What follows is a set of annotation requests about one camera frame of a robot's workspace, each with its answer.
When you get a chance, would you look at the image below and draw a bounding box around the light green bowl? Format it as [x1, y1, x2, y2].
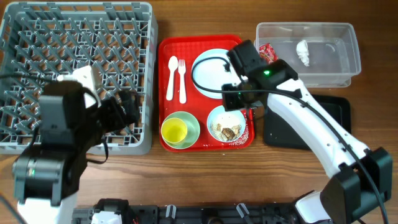
[160, 111, 200, 150]

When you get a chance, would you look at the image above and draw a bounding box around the red snack wrapper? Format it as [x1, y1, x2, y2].
[259, 43, 279, 64]

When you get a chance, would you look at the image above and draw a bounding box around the food scraps and rice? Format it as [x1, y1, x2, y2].
[211, 123, 241, 142]

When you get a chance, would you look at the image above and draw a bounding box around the grey dishwasher rack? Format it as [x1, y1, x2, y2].
[1, 2, 158, 155]

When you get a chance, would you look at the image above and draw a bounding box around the yellow plastic cup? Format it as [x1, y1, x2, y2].
[160, 118, 188, 145]

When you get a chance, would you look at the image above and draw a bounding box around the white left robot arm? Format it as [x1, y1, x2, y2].
[12, 81, 140, 223]

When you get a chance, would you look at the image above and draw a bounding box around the white plastic fork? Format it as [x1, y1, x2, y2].
[178, 59, 187, 104]

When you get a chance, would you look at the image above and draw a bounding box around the light blue plate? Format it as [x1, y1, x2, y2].
[193, 49, 241, 90]

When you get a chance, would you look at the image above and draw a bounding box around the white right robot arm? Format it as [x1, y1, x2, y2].
[226, 40, 393, 223]

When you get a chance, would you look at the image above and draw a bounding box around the white napkin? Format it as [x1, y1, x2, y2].
[296, 40, 310, 67]

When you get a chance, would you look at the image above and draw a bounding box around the light blue bowl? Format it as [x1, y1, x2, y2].
[206, 106, 246, 143]

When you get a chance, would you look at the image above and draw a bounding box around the white plastic spoon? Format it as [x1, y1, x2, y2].
[166, 55, 178, 101]

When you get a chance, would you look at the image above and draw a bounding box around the clear plastic bin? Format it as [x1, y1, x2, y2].
[254, 22, 361, 88]

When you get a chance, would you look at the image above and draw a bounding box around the black plastic tray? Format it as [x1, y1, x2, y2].
[263, 95, 351, 151]

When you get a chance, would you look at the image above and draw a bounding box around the red plastic tray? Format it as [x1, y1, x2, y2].
[158, 34, 255, 152]

